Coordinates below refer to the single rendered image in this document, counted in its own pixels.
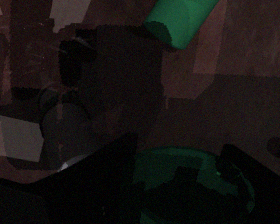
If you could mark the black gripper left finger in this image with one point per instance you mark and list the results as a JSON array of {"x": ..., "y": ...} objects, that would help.
[{"x": 85, "y": 193}]

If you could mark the grey post with white cap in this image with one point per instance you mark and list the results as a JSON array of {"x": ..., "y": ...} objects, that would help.
[{"x": 73, "y": 161}]

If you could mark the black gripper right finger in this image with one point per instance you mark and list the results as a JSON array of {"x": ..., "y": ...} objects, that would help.
[{"x": 265, "y": 182}]

